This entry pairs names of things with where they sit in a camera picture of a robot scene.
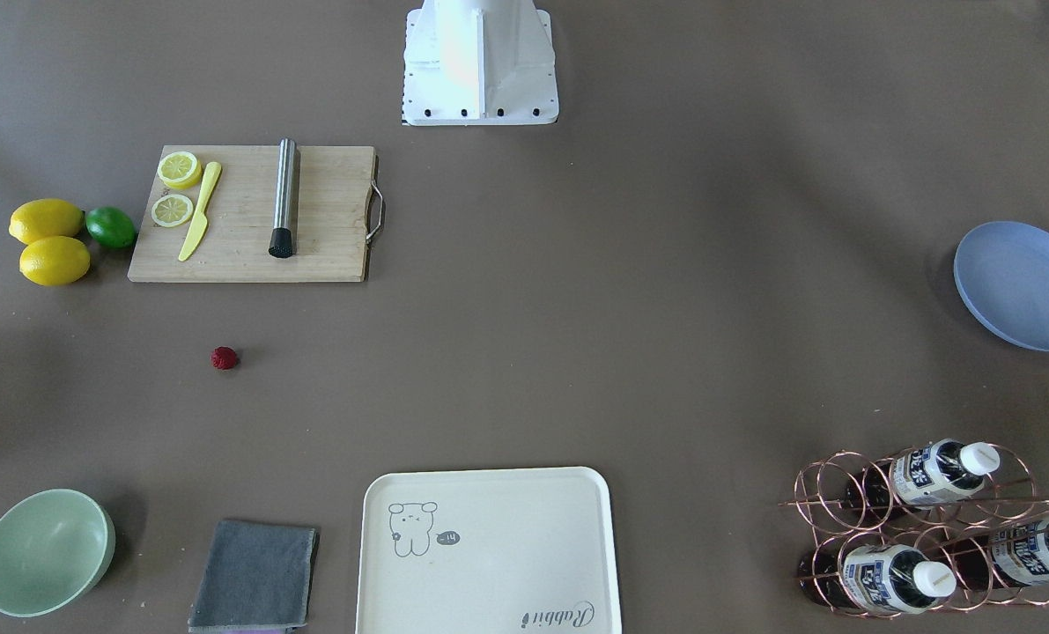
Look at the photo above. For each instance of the blue plate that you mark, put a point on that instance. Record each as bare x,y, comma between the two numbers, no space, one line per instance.
1001,272

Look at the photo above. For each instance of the red strawberry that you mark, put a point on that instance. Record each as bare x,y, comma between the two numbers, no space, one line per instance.
224,358

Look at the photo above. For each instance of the yellow lemon lower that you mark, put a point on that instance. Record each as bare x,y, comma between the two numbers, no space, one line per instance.
55,261

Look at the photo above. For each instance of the yellow lemon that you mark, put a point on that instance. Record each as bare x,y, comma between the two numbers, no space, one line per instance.
45,217
55,261

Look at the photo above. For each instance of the yellow lemon upper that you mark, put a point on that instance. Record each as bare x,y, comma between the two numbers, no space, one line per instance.
45,217

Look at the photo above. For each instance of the green lime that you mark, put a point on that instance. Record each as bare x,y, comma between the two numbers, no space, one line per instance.
110,227

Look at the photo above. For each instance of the lemon slice lower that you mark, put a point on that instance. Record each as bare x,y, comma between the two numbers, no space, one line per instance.
172,210

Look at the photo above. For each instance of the yellow plastic knife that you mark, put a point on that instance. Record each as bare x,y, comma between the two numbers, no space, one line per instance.
199,222

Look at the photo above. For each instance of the lemon half upper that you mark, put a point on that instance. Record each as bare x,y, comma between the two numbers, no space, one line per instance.
180,170

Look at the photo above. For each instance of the green bowl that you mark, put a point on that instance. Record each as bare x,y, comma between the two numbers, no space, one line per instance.
55,546

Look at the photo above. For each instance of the steel muddler black tip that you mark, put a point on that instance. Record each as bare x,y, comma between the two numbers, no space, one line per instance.
282,243

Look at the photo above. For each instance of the bamboo cutting board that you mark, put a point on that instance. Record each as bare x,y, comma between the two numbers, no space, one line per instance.
331,221

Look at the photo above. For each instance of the grey folded cloth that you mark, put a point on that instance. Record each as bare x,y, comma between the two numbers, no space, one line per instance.
257,578

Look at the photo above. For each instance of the cream rabbit tray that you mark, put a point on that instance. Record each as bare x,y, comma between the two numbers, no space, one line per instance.
522,550

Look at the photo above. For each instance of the bottle top white cap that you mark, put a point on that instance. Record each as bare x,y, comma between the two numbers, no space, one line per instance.
940,473

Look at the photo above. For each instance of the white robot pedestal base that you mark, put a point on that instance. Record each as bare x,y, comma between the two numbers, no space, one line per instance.
479,63

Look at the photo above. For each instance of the copper wire bottle rack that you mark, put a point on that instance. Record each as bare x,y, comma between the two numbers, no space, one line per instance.
1010,498

